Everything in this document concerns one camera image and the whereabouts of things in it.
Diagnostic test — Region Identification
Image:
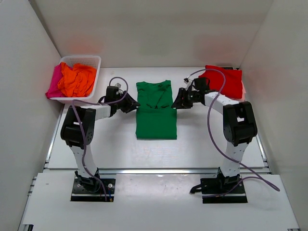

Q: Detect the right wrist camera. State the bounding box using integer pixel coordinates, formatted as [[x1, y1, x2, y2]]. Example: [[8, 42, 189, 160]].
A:
[[184, 77, 193, 91]]

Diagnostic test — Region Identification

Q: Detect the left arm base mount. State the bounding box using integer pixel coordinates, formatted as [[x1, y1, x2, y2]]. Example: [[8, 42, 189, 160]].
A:
[[70, 170, 116, 203]]

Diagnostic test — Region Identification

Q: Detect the magenta t shirt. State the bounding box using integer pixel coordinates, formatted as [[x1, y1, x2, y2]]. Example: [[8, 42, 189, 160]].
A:
[[45, 64, 64, 99]]

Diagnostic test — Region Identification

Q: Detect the purple cable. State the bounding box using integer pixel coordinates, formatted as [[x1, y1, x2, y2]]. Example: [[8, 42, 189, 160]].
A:
[[184, 69, 281, 199], [71, 77, 128, 202]]

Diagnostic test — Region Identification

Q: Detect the white plastic basket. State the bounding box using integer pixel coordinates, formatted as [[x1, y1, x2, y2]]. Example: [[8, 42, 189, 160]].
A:
[[50, 55, 101, 103]]

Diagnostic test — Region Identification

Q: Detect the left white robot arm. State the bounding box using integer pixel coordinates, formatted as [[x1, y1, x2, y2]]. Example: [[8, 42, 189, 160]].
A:
[[60, 86, 140, 192]]

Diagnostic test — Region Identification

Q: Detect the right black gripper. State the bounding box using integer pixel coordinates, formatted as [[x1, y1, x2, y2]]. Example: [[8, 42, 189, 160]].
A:
[[172, 88, 200, 109]]

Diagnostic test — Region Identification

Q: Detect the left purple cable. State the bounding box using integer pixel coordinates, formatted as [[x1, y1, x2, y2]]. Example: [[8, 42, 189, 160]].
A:
[[71, 77, 128, 202]]

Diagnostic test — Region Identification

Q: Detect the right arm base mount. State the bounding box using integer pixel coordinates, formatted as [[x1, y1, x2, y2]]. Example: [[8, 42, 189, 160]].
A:
[[190, 169, 248, 204]]

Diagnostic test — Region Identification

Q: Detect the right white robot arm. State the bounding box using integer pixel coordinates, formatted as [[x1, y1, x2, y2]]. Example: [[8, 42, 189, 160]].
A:
[[171, 78, 257, 193]]

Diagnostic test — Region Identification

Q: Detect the orange t shirt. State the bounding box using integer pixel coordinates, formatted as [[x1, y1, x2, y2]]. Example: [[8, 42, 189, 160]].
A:
[[57, 62, 97, 98]]

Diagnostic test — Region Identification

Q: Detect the red folded t shirt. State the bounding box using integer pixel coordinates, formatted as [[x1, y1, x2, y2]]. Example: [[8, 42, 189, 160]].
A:
[[199, 65, 243, 100]]

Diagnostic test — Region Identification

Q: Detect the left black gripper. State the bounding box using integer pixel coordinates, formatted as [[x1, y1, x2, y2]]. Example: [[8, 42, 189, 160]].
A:
[[115, 90, 140, 114]]

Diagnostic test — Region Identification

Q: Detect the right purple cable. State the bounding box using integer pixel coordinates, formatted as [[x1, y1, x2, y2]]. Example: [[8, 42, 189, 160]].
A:
[[184, 69, 281, 199]]

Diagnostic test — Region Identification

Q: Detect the green t shirt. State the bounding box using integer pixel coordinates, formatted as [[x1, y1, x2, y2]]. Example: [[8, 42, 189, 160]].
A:
[[136, 80, 177, 140]]

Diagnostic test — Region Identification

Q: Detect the pink folded t shirt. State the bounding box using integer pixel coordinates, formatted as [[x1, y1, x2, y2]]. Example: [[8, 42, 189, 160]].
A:
[[238, 83, 246, 102]]

